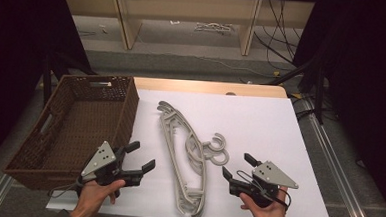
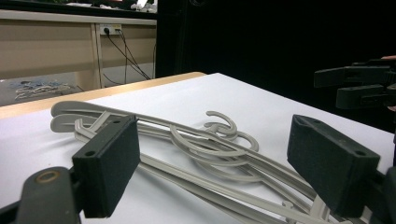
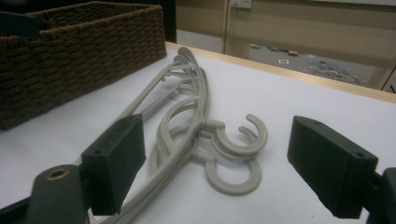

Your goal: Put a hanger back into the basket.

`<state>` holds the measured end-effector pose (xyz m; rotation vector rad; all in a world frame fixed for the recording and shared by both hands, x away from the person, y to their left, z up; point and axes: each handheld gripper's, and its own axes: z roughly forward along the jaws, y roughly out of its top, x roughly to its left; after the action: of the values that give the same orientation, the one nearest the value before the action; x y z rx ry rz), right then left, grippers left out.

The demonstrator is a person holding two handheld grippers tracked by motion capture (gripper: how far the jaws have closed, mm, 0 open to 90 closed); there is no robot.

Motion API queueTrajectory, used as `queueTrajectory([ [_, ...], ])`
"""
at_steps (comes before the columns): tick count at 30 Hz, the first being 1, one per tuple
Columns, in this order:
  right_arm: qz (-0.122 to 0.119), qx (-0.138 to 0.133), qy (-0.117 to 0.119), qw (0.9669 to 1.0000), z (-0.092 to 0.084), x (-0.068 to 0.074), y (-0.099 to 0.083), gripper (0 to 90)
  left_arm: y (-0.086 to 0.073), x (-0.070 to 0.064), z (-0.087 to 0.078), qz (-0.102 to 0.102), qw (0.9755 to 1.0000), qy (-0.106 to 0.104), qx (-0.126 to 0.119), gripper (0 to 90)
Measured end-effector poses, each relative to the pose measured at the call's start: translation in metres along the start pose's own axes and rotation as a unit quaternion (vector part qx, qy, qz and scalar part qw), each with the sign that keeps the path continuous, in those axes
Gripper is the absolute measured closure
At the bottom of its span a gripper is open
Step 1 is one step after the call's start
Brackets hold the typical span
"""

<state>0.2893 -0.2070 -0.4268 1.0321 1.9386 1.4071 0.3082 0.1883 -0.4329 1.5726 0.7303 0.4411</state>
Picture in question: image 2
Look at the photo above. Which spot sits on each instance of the black curtain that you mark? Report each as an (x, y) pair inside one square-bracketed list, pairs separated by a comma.
[(264, 37)]

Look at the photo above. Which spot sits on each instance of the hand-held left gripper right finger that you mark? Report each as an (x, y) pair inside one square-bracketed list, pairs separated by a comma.
[(333, 168)]

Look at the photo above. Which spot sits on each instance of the beige wooden desk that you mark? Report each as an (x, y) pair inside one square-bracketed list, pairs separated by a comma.
[(46, 46)]

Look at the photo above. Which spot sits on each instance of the grey plastic clothes hanger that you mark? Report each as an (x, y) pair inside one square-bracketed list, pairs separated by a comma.
[(65, 123), (186, 177), (71, 107)]

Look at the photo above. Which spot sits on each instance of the white power outlet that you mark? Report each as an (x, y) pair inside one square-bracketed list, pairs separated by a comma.
[(110, 28)]

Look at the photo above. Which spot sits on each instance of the white table sheet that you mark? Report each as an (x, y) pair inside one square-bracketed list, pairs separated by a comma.
[(233, 93)]

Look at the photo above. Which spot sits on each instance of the pile of white things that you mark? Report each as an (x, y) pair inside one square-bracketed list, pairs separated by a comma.
[(40, 90)]

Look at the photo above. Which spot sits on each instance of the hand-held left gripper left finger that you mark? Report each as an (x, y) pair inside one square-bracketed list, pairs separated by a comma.
[(106, 168)]

